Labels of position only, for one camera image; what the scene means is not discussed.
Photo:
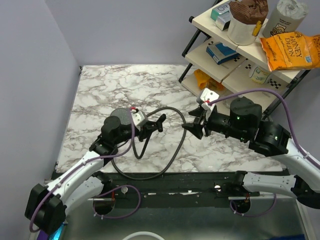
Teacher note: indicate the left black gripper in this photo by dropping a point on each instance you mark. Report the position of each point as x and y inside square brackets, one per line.
[146, 129]

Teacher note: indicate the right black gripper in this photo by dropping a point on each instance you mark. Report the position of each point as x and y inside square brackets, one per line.
[196, 129]

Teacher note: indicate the black T-shaped fitting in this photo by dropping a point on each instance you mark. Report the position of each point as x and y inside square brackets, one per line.
[159, 123]

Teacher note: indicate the grey shower head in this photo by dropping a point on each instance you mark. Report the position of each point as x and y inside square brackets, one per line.
[123, 114]

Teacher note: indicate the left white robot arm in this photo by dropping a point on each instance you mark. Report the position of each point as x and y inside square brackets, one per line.
[46, 205]

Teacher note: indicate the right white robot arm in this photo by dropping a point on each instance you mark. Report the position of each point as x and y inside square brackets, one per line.
[269, 139]

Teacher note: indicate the orange snack bag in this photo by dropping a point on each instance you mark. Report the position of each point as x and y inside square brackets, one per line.
[205, 81]

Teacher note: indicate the cream three-tier shelf rack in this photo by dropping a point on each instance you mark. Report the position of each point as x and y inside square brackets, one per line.
[234, 74]

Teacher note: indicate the blue box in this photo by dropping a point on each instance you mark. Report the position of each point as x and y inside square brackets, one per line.
[221, 53]

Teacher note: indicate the silver small box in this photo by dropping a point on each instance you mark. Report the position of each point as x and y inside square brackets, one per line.
[223, 21]

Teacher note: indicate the yellow clip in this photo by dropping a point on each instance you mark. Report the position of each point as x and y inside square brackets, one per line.
[257, 28]

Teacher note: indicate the white cup brown lid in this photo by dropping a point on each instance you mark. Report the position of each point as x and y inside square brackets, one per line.
[244, 16]

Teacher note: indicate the teal small box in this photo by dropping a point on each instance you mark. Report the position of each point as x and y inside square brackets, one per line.
[219, 10]

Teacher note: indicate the white round rim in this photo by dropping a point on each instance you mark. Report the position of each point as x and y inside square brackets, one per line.
[143, 233]

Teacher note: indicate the orange honey dijon bag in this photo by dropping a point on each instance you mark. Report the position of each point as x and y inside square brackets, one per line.
[291, 51]

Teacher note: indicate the grey cylindrical canister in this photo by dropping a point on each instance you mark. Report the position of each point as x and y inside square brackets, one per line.
[285, 18]

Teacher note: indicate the purple box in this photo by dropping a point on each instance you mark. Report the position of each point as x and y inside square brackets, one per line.
[42, 236]

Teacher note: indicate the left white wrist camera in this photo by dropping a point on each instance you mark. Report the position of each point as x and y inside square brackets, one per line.
[139, 117]

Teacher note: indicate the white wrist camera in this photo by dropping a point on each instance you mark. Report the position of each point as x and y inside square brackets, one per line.
[204, 99]
[139, 117]

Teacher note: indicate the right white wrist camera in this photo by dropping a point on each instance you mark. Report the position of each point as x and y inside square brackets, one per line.
[204, 99]

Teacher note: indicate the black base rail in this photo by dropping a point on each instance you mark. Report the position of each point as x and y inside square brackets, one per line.
[176, 190]

